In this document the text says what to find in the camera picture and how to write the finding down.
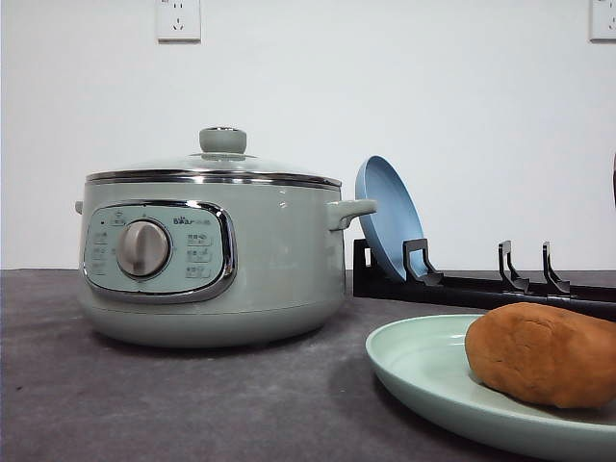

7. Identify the glass steamer lid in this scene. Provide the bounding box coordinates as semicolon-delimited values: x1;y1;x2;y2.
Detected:
86;126;343;188

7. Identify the black plate rack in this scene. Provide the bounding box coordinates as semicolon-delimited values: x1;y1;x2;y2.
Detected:
352;239;616;320

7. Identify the white wall socket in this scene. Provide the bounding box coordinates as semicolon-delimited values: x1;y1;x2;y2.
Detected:
155;0;202;45
585;0;616;46

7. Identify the brown potato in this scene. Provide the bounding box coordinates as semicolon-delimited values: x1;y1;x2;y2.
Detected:
465;302;616;408

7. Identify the green plate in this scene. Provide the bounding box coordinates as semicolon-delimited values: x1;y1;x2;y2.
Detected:
366;315;616;462

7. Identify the blue plate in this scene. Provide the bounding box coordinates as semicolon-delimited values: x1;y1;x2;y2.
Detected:
355;155;427;281

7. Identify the green electric steamer pot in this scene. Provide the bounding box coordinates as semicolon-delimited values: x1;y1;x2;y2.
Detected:
74;181;377;348

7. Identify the right white wall socket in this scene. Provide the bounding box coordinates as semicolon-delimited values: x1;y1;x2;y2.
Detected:
585;0;616;46

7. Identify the left white wall socket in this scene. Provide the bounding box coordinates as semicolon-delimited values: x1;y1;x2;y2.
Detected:
155;0;202;45

